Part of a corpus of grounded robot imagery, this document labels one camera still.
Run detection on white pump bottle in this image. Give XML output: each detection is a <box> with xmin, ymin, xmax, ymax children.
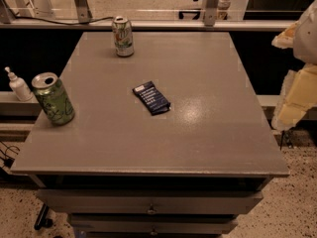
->
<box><xmin>5</xmin><ymin>66</ymin><xmax>33</xmax><ymax>101</ymax></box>

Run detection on black floor cables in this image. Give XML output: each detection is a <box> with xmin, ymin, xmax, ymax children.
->
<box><xmin>0</xmin><ymin>141</ymin><xmax>21</xmax><ymax>169</ymax></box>

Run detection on black cabinet caster wheel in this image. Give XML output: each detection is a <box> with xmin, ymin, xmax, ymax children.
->
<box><xmin>34</xmin><ymin>204</ymin><xmax>53</xmax><ymax>231</ymax></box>

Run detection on grey drawer cabinet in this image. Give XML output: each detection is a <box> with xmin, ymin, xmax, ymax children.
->
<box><xmin>12</xmin><ymin>32</ymin><xmax>288</xmax><ymax>238</ymax></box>

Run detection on white 7up can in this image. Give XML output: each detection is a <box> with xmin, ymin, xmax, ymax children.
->
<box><xmin>112</xmin><ymin>16</ymin><xmax>134</xmax><ymax>57</ymax></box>

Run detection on upper drawer front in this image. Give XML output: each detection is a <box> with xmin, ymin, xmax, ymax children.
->
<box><xmin>37</xmin><ymin>189</ymin><xmax>263</xmax><ymax>215</ymax></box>

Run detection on green soda can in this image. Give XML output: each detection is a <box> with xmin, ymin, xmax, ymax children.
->
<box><xmin>32</xmin><ymin>72</ymin><xmax>75</xmax><ymax>125</ymax></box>

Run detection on blue rxbar blueberry bar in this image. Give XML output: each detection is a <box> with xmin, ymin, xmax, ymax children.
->
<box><xmin>133</xmin><ymin>81</ymin><xmax>170</xmax><ymax>115</ymax></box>

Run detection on drawer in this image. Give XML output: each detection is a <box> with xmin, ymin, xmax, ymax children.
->
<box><xmin>37</xmin><ymin>189</ymin><xmax>263</xmax><ymax>215</ymax></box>
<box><xmin>68</xmin><ymin>214</ymin><xmax>238</xmax><ymax>235</ymax></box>

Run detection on lower drawer front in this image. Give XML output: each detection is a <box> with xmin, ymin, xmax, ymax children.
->
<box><xmin>68</xmin><ymin>214</ymin><xmax>238</xmax><ymax>235</ymax></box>

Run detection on black cable on shelf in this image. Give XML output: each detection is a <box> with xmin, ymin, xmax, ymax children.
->
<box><xmin>13</xmin><ymin>15</ymin><xmax>114</xmax><ymax>26</ymax></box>

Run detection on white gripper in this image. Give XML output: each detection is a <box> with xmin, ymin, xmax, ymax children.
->
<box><xmin>271</xmin><ymin>0</ymin><xmax>317</xmax><ymax>131</ymax></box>

